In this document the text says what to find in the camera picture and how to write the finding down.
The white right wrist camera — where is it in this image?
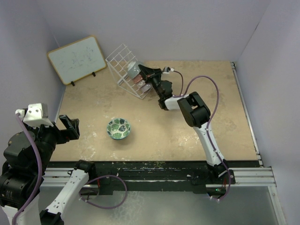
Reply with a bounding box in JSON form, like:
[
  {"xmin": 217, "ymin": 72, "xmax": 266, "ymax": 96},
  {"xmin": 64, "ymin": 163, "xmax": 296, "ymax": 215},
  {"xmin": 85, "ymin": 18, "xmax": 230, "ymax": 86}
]
[{"xmin": 162, "ymin": 67, "xmax": 174, "ymax": 74}]

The aluminium side rail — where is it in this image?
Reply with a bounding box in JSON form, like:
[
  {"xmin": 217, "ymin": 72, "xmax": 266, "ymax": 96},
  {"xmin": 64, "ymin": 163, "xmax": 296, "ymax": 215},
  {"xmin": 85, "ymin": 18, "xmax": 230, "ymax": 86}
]
[{"xmin": 230, "ymin": 61, "xmax": 264, "ymax": 167}]

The purple striped bowl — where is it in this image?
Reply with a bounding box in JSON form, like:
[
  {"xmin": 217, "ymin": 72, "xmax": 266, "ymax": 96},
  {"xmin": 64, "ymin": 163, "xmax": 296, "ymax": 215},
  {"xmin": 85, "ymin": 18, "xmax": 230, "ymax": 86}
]
[{"xmin": 140, "ymin": 84, "xmax": 152, "ymax": 93}]

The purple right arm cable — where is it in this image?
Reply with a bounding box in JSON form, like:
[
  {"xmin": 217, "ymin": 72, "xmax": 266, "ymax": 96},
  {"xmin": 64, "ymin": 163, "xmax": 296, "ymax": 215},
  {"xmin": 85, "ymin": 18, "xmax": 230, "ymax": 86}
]
[{"xmin": 172, "ymin": 69, "xmax": 229, "ymax": 169}]

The white wire dish rack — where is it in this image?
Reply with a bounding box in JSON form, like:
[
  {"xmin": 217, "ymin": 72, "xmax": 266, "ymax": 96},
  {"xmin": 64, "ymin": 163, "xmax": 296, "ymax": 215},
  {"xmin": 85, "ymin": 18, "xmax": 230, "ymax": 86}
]
[{"xmin": 105, "ymin": 44, "xmax": 152, "ymax": 99}]

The green leaf pattern bowl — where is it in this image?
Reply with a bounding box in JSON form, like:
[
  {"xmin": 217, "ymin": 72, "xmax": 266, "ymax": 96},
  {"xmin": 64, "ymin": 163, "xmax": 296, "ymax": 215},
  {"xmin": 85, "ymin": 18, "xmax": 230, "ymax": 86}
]
[{"xmin": 106, "ymin": 118, "xmax": 131, "ymax": 140}]

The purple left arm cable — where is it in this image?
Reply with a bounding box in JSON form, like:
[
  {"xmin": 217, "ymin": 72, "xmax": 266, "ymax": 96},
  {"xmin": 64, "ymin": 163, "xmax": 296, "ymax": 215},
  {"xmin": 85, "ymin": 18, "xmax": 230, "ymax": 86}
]
[{"xmin": 11, "ymin": 112, "xmax": 44, "ymax": 225}]

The brown floral pattern bowl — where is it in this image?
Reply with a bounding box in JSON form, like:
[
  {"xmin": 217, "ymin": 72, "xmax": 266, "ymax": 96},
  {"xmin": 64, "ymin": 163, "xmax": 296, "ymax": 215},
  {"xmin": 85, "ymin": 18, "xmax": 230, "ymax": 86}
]
[{"xmin": 132, "ymin": 74, "xmax": 143, "ymax": 84}]

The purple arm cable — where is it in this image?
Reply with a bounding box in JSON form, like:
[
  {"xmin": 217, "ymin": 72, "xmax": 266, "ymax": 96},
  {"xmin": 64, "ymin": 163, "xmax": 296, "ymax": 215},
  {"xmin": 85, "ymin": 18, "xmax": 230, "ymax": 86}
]
[
  {"xmin": 11, "ymin": 112, "xmax": 44, "ymax": 225},
  {"xmin": 172, "ymin": 69, "xmax": 229, "ymax": 169}
]

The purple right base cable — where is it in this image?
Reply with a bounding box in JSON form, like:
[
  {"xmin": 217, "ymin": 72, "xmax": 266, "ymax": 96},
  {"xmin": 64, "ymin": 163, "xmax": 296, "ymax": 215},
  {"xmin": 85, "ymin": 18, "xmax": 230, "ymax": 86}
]
[{"xmin": 207, "ymin": 168, "xmax": 233, "ymax": 203}]

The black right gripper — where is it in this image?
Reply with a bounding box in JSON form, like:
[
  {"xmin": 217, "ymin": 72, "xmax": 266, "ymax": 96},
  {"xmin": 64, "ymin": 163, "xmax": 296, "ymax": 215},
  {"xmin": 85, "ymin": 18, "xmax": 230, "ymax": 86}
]
[{"xmin": 137, "ymin": 66, "xmax": 163, "ymax": 98}]

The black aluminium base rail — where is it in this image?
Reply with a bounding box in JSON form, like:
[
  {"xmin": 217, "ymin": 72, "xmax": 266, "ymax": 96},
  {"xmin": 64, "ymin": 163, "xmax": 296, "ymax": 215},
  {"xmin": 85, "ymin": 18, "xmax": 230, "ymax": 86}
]
[{"xmin": 58, "ymin": 160, "xmax": 237, "ymax": 195}]

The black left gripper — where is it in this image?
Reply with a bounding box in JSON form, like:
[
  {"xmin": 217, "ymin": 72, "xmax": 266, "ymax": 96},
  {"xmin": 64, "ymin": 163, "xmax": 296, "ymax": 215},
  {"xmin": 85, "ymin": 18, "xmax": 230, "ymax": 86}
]
[{"xmin": 21, "ymin": 113, "xmax": 79, "ymax": 172}]

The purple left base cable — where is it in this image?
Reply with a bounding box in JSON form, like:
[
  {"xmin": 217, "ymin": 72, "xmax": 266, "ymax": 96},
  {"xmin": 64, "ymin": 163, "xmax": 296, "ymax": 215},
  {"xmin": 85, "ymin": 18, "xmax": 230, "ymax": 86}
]
[{"xmin": 78, "ymin": 175, "xmax": 128, "ymax": 209}]

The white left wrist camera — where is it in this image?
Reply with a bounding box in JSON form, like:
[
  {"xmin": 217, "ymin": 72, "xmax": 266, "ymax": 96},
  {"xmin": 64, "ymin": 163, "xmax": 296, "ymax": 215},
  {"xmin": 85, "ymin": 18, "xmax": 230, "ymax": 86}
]
[{"xmin": 15, "ymin": 103, "xmax": 53, "ymax": 128}]

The white mandala pattern bowl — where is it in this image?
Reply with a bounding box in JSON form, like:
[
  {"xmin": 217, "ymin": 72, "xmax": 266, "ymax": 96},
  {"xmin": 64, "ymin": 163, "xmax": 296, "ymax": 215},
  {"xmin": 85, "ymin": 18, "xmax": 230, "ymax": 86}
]
[{"xmin": 136, "ymin": 80, "xmax": 147, "ymax": 88}]

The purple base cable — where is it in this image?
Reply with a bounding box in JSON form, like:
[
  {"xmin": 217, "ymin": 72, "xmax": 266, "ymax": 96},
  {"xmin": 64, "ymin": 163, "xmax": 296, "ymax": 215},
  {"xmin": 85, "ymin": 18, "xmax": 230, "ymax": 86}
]
[
  {"xmin": 207, "ymin": 168, "xmax": 233, "ymax": 203},
  {"xmin": 78, "ymin": 175, "xmax": 128, "ymax": 209}
]

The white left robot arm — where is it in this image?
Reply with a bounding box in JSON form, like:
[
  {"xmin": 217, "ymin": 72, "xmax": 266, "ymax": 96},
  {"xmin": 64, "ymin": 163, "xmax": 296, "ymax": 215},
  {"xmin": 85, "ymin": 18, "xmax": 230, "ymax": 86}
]
[{"xmin": 0, "ymin": 113, "xmax": 97, "ymax": 225}]

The grey speckled bowl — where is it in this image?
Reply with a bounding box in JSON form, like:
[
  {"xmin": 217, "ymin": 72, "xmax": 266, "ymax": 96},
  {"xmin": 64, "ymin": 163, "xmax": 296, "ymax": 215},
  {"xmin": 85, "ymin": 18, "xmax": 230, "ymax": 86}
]
[{"xmin": 127, "ymin": 61, "xmax": 141, "ymax": 79}]

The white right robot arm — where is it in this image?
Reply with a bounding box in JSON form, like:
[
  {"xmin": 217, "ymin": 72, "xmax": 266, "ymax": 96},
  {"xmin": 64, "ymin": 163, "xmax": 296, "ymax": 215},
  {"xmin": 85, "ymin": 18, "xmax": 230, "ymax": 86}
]
[{"xmin": 138, "ymin": 64, "xmax": 232, "ymax": 183}]

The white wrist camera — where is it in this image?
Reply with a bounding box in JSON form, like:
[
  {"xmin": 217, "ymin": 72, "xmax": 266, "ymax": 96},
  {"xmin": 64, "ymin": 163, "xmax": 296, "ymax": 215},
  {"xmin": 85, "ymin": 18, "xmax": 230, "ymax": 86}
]
[
  {"xmin": 15, "ymin": 103, "xmax": 53, "ymax": 128},
  {"xmin": 162, "ymin": 67, "xmax": 174, "ymax": 74}
]

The yellow framed whiteboard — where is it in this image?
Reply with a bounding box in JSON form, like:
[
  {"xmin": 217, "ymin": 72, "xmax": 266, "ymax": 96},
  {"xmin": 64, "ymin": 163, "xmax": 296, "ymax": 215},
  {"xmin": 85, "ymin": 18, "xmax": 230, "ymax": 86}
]
[{"xmin": 47, "ymin": 36, "xmax": 107, "ymax": 85}]

